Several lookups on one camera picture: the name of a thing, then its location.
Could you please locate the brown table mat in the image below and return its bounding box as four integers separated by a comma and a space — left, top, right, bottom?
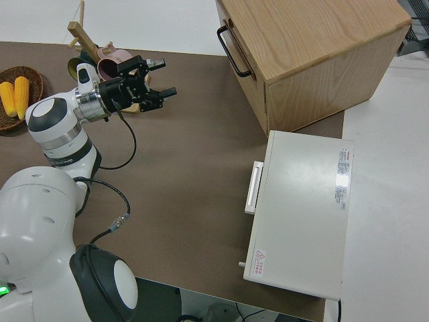
0, 40, 346, 322

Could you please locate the dark round floor base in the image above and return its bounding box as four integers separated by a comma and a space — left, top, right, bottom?
133, 276, 182, 322

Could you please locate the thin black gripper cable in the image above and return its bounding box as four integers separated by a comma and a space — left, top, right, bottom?
99, 109, 137, 170

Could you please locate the yellow corn cob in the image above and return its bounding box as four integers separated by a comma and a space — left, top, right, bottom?
0, 81, 17, 118
13, 76, 31, 121

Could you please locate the wooden mug tree stand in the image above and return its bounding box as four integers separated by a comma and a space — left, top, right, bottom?
66, 0, 151, 115

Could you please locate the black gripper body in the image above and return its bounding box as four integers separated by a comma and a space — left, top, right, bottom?
98, 62, 150, 112

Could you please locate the wooden drawer with black handle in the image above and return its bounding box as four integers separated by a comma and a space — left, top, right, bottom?
216, 2, 268, 117

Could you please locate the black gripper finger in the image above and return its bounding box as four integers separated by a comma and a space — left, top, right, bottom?
138, 87, 178, 113
116, 56, 166, 85

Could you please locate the black metal frame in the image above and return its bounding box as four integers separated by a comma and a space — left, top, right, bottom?
398, 6, 429, 58

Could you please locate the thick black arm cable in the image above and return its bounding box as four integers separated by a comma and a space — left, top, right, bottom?
72, 176, 132, 258

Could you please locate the brown wicker basket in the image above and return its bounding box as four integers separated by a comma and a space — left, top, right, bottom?
0, 66, 45, 131

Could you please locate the light wooden cabinet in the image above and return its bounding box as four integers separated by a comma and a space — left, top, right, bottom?
215, 0, 412, 134

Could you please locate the dark teal mug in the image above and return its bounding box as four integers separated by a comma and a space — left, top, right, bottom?
68, 46, 100, 83

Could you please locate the black floor cable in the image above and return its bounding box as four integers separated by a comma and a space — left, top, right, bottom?
233, 301, 280, 322

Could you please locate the pink mug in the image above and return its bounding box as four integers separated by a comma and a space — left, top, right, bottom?
97, 43, 133, 82

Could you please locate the white toaster oven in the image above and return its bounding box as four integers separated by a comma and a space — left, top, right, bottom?
238, 129, 355, 301

